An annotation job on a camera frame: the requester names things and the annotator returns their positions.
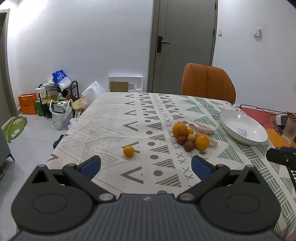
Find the green box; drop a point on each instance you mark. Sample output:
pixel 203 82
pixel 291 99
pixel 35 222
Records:
pixel 39 109

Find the black shoe rack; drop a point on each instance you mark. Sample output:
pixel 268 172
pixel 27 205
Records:
pixel 75 87

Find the black shoe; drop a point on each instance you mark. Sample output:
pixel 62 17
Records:
pixel 57 141

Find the brown cardboard piece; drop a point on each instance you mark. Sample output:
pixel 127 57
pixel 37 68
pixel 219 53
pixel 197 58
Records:
pixel 119 86

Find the white foam packaging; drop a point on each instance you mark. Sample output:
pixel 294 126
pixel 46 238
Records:
pixel 136 80

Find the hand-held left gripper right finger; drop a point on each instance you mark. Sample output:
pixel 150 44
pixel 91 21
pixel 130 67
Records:
pixel 200 167

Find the grey door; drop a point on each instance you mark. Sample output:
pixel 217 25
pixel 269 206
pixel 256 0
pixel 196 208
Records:
pixel 185 27

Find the white plate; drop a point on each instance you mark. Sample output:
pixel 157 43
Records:
pixel 242 129

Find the blue and white bag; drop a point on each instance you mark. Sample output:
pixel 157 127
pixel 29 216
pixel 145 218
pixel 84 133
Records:
pixel 59 77

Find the green floor mat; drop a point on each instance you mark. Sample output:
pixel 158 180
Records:
pixel 13 128

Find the large orange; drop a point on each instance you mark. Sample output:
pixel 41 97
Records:
pixel 202 142
pixel 180 129

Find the white light switch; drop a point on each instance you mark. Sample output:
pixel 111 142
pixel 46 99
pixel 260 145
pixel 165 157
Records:
pixel 220 31

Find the white plastic bag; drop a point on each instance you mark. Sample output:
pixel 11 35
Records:
pixel 60 120

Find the patterned tablecloth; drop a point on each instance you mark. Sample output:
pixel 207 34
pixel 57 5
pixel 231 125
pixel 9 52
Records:
pixel 111 120

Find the small yellow fruit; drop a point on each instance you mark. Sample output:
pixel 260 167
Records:
pixel 190 131
pixel 191 137

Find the orange paper bag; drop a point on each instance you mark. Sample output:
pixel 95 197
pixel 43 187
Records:
pixel 27 104

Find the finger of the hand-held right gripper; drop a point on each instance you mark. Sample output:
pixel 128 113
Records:
pixel 289 149
pixel 281 157

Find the dark red round fruit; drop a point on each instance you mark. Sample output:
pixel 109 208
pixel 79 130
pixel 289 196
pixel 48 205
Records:
pixel 189 146

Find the orange chair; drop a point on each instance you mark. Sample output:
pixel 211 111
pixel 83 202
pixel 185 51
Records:
pixel 205 81

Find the small orange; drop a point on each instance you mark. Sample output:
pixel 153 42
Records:
pixel 128 151

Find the frosted glass cup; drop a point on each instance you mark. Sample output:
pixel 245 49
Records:
pixel 290 132

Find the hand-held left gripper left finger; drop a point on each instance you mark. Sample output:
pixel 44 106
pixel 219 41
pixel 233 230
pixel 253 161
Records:
pixel 91 165

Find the tan paper bag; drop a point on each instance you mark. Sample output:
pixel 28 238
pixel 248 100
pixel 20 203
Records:
pixel 79 103

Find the white charger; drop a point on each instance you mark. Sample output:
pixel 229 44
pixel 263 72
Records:
pixel 281 119

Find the clear plastic bag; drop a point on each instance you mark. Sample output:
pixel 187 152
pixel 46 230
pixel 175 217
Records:
pixel 93 89

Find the small red apple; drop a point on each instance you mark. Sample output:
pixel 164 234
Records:
pixel 181 140

